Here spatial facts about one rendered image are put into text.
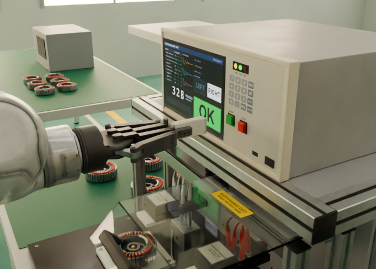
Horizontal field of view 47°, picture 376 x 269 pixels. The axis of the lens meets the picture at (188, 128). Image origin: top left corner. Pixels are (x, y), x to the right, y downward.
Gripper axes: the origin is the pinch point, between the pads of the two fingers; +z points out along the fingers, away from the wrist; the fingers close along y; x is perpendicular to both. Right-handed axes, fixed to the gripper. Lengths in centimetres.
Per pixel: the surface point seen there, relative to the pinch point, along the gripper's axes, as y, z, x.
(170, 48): -24.4, 9.4, 9.3
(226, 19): -470, 333, -52
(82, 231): -39, -11, -41
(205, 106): -9.5, 9.5, -0.3
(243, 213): 12.8, 3.5, -11.9
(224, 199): 7.2, 3.3, -11.9
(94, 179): -68, 2, -42
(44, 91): -183, 10, -42
